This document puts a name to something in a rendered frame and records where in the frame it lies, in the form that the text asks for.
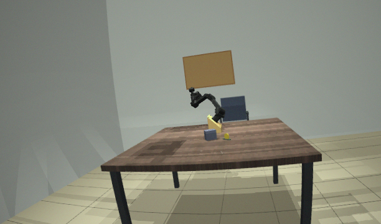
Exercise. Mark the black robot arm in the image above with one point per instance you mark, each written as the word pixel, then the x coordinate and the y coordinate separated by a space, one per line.
pixel 195 101

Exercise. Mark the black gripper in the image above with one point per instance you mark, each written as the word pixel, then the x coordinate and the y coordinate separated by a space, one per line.
pixel 192 93

